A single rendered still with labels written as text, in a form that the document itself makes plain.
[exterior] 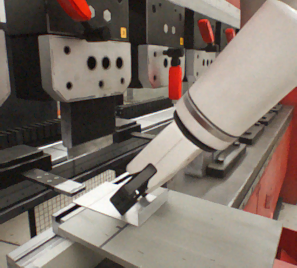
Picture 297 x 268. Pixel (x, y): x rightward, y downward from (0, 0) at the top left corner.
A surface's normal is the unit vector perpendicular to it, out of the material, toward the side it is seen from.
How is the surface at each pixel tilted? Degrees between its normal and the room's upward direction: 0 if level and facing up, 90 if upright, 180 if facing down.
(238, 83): 89
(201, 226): 0
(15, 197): 90
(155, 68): 90
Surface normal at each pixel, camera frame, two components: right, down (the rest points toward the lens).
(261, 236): 0.00, -0.98
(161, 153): -0.40, 0.14
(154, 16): 0.84, 0.11
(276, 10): -0.76, -0.21
